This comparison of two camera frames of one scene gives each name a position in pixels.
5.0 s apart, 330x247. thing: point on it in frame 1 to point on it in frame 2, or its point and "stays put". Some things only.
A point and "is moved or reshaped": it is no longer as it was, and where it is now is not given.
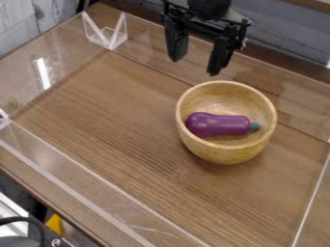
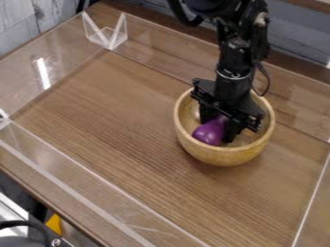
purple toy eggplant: x=204 y=124 is moved or reshaped
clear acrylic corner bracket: x=107 y=37 stays put
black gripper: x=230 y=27 to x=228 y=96
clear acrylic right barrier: x=314 y=231 stays put
